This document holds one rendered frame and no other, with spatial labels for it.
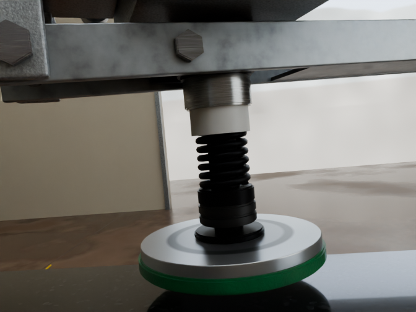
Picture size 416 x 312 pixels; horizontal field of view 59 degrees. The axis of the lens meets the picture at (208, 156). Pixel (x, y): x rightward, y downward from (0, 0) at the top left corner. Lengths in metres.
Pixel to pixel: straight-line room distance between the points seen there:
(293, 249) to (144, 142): 4.95
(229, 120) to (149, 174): 4.91
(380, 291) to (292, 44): 0.28
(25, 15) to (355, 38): 0.34
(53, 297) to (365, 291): 0.36
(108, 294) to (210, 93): 0.26
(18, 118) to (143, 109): 1.88
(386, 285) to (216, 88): 0.28
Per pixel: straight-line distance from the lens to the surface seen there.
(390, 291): 0.44
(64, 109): 5.72
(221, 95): 0.40
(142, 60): 0.36
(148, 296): 0.45
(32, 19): 0.34
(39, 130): 5.89
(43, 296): 0.52
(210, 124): 0.40
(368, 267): 0.50
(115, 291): 0.48
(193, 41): 0.36
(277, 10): 0.41
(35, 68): 0.33
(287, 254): 0.37
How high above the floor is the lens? 0.98
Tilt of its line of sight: 3 degrees down
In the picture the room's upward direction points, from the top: 5 degrees counter-clockwise
